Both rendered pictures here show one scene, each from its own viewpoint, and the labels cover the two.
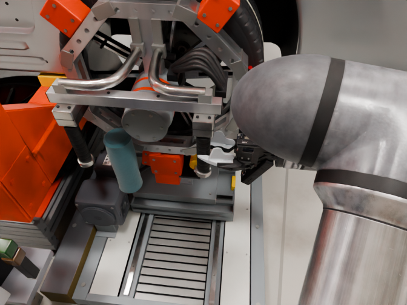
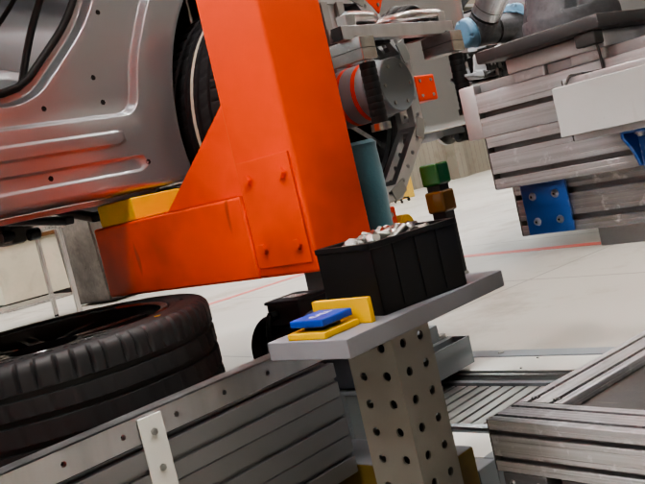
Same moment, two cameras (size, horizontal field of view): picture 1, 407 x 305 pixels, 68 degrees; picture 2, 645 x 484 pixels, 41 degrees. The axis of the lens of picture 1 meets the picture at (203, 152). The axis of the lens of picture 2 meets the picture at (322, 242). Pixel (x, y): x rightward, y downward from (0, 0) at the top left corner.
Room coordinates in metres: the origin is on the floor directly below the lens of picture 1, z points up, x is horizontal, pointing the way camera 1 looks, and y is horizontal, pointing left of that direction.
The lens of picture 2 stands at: (-0.43, 1.93, 0.69)
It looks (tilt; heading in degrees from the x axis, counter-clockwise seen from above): 4 degrees down; 308
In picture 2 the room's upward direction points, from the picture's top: 13 degrees counter-clockwise
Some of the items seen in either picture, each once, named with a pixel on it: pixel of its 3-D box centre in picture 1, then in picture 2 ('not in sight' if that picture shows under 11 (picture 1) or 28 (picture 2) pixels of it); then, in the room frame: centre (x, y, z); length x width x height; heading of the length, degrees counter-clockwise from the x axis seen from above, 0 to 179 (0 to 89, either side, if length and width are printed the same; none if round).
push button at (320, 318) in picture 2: not in sight; (322, 321); (0.40, 0.90, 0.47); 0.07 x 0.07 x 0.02; 84
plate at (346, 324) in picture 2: not in sight; (323, 329); (0.40, 0.90, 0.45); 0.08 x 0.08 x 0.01; 84
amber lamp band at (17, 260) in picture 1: (14, 256); (441, 201); (0.36, 0.53, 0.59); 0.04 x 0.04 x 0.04; 84
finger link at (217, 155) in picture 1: (215, 155); (476, 66); (0.50, -0.03, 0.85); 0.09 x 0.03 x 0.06; 92
